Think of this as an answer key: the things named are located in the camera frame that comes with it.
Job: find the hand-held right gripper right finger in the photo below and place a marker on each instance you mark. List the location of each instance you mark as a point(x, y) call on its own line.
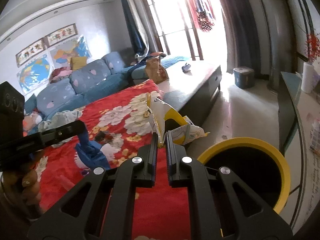
point(169, 160)

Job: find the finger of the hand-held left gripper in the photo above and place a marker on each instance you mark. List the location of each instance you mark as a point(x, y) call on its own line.
point(60, 131)

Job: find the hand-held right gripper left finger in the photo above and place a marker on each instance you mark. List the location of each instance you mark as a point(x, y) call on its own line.
point(153, 155)

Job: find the white yellow snack packet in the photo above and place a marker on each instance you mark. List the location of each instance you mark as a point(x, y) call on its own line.
point(156, 120)

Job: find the blue wrapper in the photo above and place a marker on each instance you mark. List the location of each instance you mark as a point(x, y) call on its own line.
point(90, 155)

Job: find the yellow round bin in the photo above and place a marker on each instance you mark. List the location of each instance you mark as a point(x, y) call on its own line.
point(250, 170)

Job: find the person's left hand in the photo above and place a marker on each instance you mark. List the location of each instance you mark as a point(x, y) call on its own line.
point(31, 185)

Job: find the pale crumpled cloth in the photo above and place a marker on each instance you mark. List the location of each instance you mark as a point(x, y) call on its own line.
point(65, 116)

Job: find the orange white soft toy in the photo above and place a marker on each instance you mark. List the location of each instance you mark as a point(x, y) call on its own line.
point(32, 121)

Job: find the teal cushion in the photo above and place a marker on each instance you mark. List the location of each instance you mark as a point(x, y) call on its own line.
point(30, 103)

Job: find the red floral blanket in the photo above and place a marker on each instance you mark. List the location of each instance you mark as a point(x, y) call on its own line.
point(155, 205)

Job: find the pile of colourful clothes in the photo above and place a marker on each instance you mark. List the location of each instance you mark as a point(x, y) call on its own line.
point(61, 74)

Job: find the blue floral sofa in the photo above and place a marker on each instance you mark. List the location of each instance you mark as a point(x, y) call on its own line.
point(87, 77)

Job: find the world map poster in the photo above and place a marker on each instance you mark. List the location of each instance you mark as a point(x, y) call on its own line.
point(35, 73)

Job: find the yellow pillow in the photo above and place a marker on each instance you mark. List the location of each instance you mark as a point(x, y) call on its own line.
point(78, 63)

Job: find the country map poster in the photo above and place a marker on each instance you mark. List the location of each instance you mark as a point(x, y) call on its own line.
point(70, 52)

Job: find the framed calligraphy picture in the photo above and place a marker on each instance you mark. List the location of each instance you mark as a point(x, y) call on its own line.
point(31, 52)
point(61, 35)

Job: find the dark wooden coffee table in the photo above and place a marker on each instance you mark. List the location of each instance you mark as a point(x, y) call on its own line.
point(195, 80)

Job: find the brown paper bag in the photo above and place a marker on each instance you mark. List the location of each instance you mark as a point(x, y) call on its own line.
point(156, 70)

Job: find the small dark blue object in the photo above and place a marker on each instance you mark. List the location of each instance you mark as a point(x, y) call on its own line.
point(187, 68)

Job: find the blue storage box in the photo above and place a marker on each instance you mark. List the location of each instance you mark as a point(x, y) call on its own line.
point(243, 77)

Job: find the dark blue curtain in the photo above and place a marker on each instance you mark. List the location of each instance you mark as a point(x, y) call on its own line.
point(132, 30)

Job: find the brown framed glass door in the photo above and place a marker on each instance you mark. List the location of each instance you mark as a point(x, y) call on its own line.
point(156, 30)

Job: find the hanging laundry clothes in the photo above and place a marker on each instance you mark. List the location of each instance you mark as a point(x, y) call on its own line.
point(203, 17)

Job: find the grey tower air conditioner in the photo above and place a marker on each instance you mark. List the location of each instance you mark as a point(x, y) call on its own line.
point(272, 55)

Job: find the grey purple curtain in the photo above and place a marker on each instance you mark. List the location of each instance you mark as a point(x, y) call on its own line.
point(240, 30)

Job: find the fan of colour swatches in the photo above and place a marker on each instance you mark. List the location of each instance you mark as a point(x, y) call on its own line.
point(315, 135)

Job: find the white paper roll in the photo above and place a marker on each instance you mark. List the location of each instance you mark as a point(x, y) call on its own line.
point(308, 78)

